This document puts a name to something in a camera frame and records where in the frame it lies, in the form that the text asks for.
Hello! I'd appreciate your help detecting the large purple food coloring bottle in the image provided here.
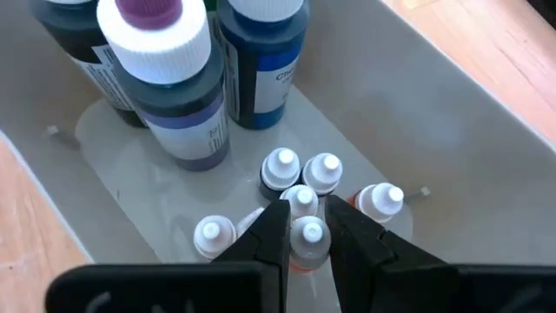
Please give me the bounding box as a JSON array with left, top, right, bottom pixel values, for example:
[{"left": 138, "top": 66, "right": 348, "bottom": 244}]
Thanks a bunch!
[{"left": 96, "top": 0, "right": 231, "bottom": 173}]

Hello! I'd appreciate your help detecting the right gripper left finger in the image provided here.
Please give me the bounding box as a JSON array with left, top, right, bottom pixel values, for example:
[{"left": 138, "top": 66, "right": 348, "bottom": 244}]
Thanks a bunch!
[{"left": 44, "top": 199, "right": 292, "bottom": 313}]

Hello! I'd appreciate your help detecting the large blue food coloring bottle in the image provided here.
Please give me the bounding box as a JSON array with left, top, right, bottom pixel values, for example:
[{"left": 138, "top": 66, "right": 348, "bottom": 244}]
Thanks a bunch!
[{"left": 215, "top": 0, "right": 311, "bottom": 130}]

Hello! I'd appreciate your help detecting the large black food coloring bottle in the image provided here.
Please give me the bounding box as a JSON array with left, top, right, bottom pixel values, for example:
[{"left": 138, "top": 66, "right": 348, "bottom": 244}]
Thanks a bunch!
[{"left": 29, "top": 0, "right": 149, "bottom": 130}]

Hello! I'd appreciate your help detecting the small dark dropper bottle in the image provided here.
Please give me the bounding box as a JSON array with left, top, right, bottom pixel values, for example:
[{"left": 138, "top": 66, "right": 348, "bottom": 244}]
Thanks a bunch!
[
  {"left": 300, "top": 151, "right": 344, "bottom": 196},
  {"left": 258, "top": 146, "right": 301, "bottom": 202}
]

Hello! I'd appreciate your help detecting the clear plastic tray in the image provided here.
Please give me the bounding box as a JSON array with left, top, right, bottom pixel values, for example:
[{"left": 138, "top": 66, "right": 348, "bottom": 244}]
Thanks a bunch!
[{"left": 0, "top": 0, "right": 556, "bottom": 313}]

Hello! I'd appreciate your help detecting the small white-capped dropper bottle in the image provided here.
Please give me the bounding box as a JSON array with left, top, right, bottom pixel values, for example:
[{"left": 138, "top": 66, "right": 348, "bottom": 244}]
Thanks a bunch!
[
  {"left": 279, "top": 183, "right": 321, "bottom": 221},
  {"left": 192, "top": 214, "right": 238, "bottom": 262}
]

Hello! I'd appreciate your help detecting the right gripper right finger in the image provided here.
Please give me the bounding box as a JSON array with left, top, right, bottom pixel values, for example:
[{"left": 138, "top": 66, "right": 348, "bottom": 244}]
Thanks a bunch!
[{"left": 324, "top": 193, "right": 556, "bottom": 313}]

